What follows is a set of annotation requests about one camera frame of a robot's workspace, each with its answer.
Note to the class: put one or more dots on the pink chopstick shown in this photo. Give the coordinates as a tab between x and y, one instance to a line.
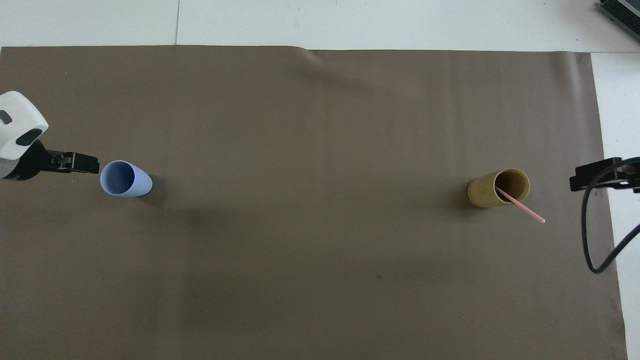
526	210

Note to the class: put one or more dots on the light blue cup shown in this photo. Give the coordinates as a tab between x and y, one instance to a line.
131	182

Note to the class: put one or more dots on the yellow bamboo cup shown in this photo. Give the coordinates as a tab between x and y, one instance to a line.
481	194

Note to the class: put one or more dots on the black stand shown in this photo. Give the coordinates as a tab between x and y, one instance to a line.
622	11

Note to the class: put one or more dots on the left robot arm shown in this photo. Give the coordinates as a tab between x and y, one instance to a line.
15	115

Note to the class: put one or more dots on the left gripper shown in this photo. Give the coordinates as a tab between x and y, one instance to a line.
31	161

